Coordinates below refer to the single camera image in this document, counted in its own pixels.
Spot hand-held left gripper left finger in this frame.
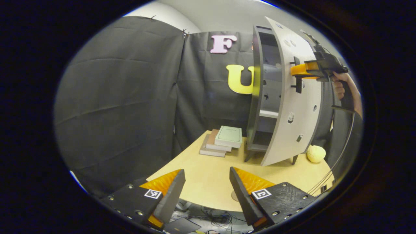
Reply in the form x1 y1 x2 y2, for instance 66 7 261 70
99 169 186 229

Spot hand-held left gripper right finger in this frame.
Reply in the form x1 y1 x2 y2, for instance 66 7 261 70
229 167 320 232

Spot black cabinet door handle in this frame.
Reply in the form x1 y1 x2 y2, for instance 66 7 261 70
290 57 303 94

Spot dark grey cabinet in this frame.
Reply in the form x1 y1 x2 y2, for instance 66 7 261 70
244 25 335 164

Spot flat black floor box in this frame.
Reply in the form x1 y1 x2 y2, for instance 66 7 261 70
163 217 202 234

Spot brown book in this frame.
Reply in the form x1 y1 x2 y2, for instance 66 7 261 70
206 129 233 152

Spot yellow plush toy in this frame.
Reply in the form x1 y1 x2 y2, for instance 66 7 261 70
306 145 326 163

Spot black backdrop cloth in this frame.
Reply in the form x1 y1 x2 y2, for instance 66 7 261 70
54 16 363 199

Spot tangled black floor cables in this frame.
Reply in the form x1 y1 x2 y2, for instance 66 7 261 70
180 205 252 234

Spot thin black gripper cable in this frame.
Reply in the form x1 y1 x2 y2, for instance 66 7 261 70
307 104 355 195

